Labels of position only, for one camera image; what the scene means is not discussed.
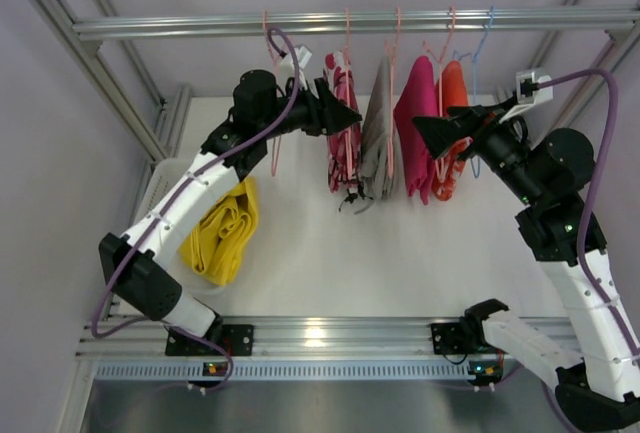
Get slotted cable duct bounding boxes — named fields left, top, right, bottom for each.
left=94, top=360, right=474, bottom=381

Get blue wire hanger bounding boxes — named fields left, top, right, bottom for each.
left=450, top=5, right=495, bottom=179

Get aluminium frame post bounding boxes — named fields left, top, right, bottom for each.
left=494, top=0, right=640, bottom=134
left=29, top=0, right=192, bottom=163

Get pink wire hanger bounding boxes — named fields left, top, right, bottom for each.
left=262, top=10, right=294, bottom=178

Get yellow trousers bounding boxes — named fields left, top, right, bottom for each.
left=179, top=177, right=260, bottom=287

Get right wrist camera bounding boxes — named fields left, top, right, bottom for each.
left=499, top=68, right=553, bottom=123

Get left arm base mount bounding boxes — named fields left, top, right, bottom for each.
left=165, top=321, right=254, bottom=357

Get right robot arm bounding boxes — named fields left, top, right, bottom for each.
left=412, top=106, right=639, bottom=432

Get grey trousers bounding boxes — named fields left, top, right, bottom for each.
left=352, top=56, right=400, bottom=215

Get aluminium front rail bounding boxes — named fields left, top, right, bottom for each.
left=74, top=316, right=616, bottom=360

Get left aluminium frame post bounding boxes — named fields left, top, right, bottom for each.
left=29, top=0, right=192, bottom=163

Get aluminium hanging rail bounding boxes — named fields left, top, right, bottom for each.
left=72, top=5, right=639, bottom=41

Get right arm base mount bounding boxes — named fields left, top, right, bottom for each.
left=430, top=321, right=480, bottom=356

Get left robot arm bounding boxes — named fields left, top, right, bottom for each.
left=98, top=70, right=361, bottom=342

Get orange trousers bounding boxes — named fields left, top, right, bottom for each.
left=431, top=60, right=470, bottom=201

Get pink patterned trousers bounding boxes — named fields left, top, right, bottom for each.
left=324, top=48, right=369, bottom=208

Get white plastic basket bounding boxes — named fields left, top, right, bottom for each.
left=133, top=158, right=224, bottom=297

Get right aluminium frame post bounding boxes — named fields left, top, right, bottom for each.
left=494, top=0, right=640, bottom=134

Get magenta trousers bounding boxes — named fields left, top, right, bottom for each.
left=393, top=55, right=441, bottom=206

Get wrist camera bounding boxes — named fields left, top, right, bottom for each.
left=499, top=68, right=553, bottom=123
left=275, top=46, right=314, bottom=79

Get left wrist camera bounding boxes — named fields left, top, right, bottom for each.
left=275, top=46, right=314, bottom=79

